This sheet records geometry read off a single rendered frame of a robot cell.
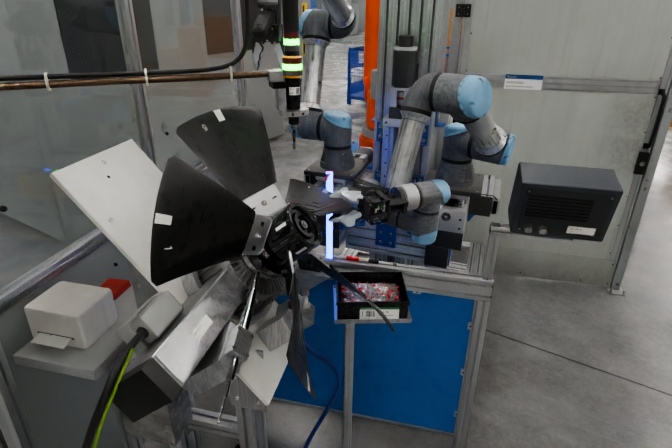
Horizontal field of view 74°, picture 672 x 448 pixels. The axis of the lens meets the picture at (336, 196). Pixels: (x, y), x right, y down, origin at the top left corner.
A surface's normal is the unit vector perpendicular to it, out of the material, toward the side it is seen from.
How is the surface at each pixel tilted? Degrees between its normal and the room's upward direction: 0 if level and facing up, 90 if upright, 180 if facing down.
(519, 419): 0
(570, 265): 90
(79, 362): 0
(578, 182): 15
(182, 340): 50
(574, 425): 0
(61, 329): 90
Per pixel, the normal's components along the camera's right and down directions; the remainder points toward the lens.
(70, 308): 0.00, -0.92
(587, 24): -0.23, 0.37
